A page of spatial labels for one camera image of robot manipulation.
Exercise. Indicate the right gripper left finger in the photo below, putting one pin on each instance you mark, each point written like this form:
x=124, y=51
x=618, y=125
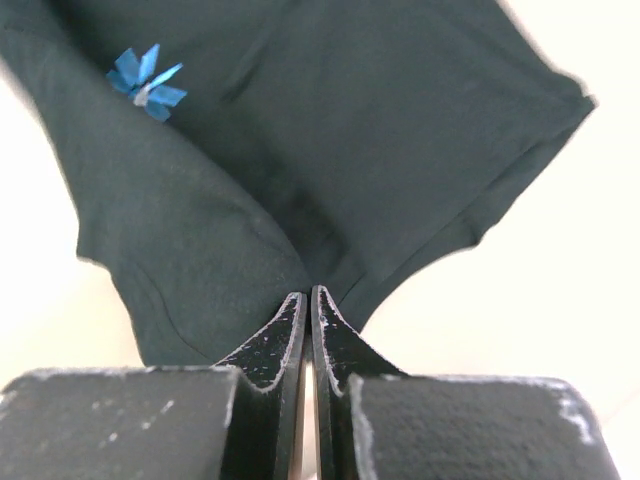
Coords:
x=238, y=419

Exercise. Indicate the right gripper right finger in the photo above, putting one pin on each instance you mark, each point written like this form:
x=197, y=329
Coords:
x=375, y=421

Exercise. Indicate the black t-shirt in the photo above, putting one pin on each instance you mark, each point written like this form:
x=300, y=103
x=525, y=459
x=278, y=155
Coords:
x=223, y=154

